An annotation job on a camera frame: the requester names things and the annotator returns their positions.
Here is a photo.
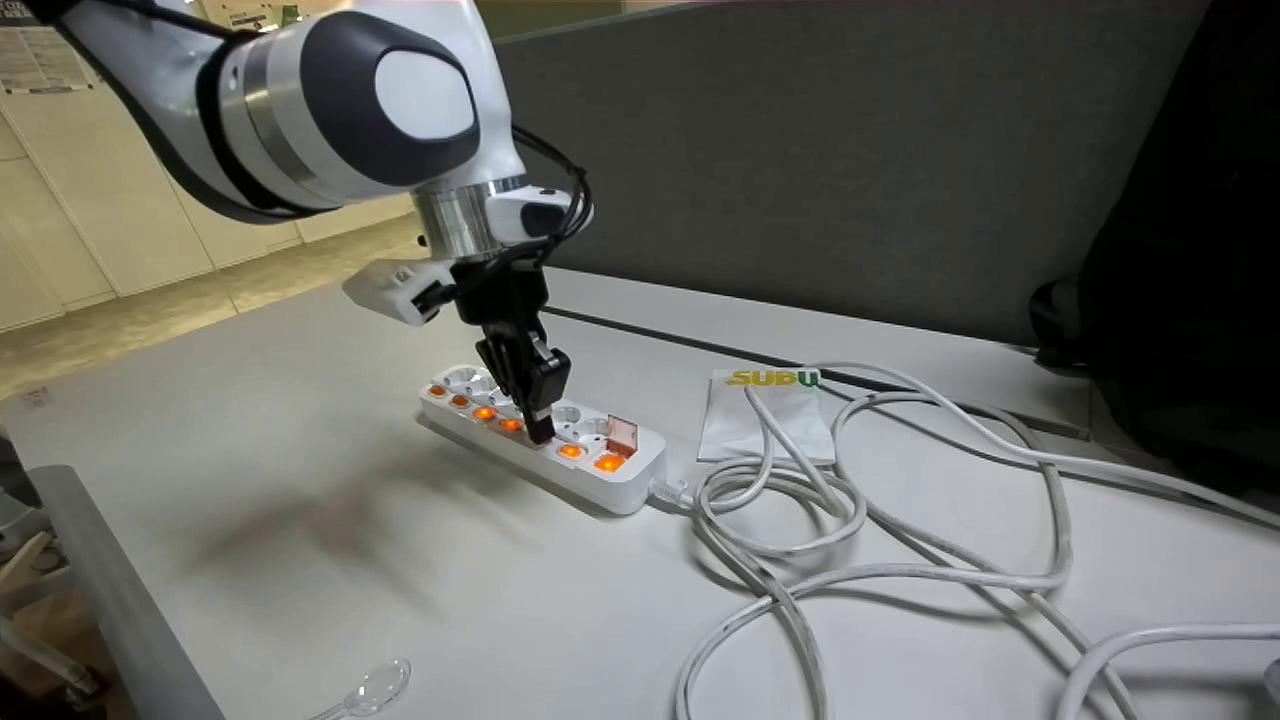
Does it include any clear plastic bag yellow label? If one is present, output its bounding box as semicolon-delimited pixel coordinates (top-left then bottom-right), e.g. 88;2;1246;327
691;365;855;473

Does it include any black office chair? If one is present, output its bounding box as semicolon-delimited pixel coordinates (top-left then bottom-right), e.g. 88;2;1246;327
1023;0;1280;500

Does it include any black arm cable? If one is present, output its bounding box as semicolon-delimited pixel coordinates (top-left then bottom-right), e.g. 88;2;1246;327
509;125;600;252

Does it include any white power strip cable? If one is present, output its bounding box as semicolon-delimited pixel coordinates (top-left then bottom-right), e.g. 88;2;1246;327
651;354;1280;720

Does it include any clear plastic spoon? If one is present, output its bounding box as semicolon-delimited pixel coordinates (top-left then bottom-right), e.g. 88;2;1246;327
310;657;416;720

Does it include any white six-socket power strip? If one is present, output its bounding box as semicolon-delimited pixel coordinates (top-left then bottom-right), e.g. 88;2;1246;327
416;358;670;521

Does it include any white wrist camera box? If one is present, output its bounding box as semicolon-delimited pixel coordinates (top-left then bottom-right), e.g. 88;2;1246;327
341;255;458;327

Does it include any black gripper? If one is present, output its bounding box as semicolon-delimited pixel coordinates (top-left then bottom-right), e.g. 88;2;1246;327
449;239;577;446

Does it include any grey partition panel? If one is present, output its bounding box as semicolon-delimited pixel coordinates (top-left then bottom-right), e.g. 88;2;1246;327
490;0;1214;353

